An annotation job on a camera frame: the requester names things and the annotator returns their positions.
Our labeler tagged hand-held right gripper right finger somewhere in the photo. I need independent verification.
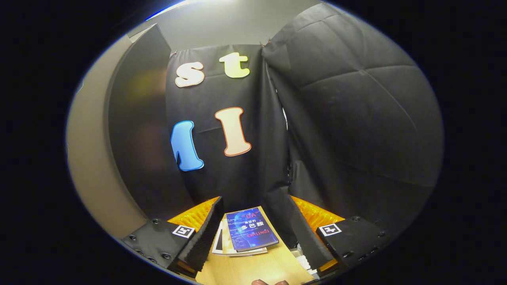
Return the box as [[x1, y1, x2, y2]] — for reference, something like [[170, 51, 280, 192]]
[[286, 195, 393, 277]]

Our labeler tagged blue book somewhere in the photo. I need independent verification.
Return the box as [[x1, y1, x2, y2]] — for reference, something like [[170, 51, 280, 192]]
[[226, 207, 280, 253]]

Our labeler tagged grey double-door shoe cabinet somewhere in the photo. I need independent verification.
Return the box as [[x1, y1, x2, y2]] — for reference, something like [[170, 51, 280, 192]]
[[108, 23, 195, 222]]

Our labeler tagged black quilted cloth panel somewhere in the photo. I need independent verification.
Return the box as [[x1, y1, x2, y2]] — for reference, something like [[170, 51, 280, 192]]
[[261, 2, 445, 238]]

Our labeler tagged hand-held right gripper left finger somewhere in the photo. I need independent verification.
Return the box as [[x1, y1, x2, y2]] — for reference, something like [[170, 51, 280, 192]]
[[121, 197, 225, 277]]

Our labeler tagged black backdrop cloth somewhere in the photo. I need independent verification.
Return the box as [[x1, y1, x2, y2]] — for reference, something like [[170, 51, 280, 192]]
[[164, 44, 297, 249]]

